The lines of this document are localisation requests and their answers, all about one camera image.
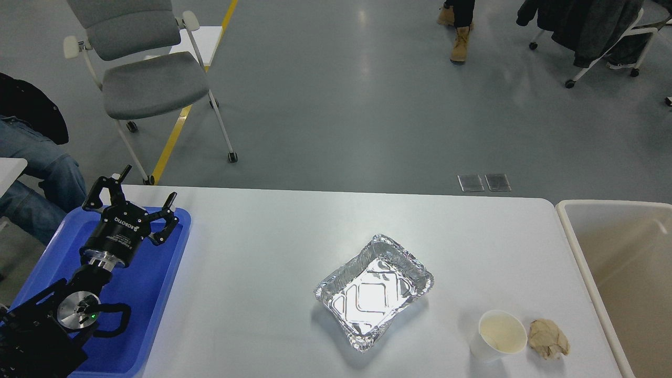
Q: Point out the seated person in jeans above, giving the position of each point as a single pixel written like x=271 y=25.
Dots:
x=61 y=181

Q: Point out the right metal floor plate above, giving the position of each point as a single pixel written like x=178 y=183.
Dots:
x=498 y=182

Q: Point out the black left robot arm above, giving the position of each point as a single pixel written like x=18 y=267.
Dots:
x=45 y=336

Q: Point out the metal floor plate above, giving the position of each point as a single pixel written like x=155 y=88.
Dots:
x=498 y=182
x=470 y=183

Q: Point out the beige plastic bin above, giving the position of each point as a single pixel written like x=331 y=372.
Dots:
x=623 y=252

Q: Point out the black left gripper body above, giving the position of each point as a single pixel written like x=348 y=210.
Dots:
x=117 y=237

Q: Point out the blue plastic tray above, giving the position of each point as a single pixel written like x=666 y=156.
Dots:
x=145 y=286

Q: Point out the white small table corner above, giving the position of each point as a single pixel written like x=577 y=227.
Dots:
x=11 y=169

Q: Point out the white board on floor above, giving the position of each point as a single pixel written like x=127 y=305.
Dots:
x=206 y=38

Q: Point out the black jacket on chair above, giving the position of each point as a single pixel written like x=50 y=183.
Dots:
x=22 y=100

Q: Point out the white paper cup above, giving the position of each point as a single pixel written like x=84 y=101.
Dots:
x=499 y=334

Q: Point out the grey office chair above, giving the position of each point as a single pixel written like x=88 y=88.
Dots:
x=146 y=88

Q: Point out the aluminium foil tray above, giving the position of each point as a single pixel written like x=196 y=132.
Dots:
x=367 y=292

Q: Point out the left metal floor plate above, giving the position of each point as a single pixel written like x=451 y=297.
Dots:
x=470 y=183

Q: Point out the crumpled brown paper ball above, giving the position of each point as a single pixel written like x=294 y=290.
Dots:
x=547 y=339

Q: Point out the chair with dark jackets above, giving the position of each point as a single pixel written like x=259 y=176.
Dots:
x=591 y=29

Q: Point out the person in black trousers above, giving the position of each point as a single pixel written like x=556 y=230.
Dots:
x=460 y=15

